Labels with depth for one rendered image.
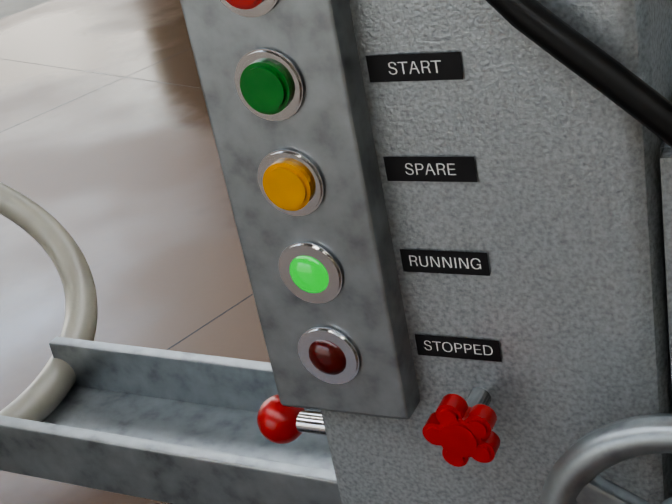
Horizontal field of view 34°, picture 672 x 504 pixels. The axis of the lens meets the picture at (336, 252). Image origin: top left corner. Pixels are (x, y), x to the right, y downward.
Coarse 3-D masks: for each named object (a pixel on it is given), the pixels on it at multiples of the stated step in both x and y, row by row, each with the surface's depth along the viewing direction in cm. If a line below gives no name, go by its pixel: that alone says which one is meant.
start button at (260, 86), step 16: (256, 64) 50; (272, 64) 50; (240, 80) 51; (256, 80) 51; (272, 80) 50; (288, 80) 50; (256, 96) 51; (272, 96) 51; (288, 96) 51; (272, 112) 51
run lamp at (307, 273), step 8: (304, 256) 55; (296, 264) 56; (304, 264) 55; (312, 264) 55; (320, 264) 55; (296, 272) 56; (304, 272) 55; (312, 272) 55; (320, 272) 55; (296, 280) 56; (304, 280) 56; (312, 280) 55; (320, 280) 55; (328, 280) 55; (304, 288) 56; (312, 288) 56; (320, 288) 56
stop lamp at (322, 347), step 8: (312, 344) 58; (320, 344) 58; (328, 344) 57; (312, 352) 58; (320, 352) 58; (328, 352) 57; (336, 352) 57; (312, 360) 58; (320, 360) 58; (328, 360) 58; (336, 360) 58; (344, 360) 58; (320, 368) 58; (328, 368) 58; (336, 368) 58; (344, 368) 58
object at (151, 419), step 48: (96, 384) 95; (144, 384) 93; (192, 384) 90; (240, 384) 88; (0, 432) 86; (48, 432) 83; (96, 432) 82; (144, 432) 89; (192, 432) 88; (240, 432) 87; (96, 480) 84; (144, 480) 81; (192, 480) 79; (240, 480) 77; (288, 480) 75; (336, 480) 73
